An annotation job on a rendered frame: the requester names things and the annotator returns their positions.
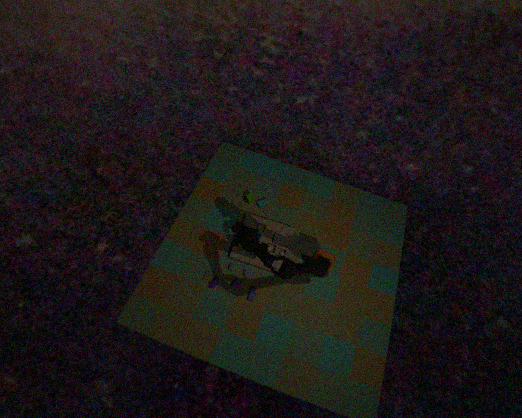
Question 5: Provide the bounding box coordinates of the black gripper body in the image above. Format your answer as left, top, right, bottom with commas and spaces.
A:
231, 234, 268, 250

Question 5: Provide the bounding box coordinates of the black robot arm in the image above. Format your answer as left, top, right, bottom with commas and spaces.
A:
231, 221, 331, 280

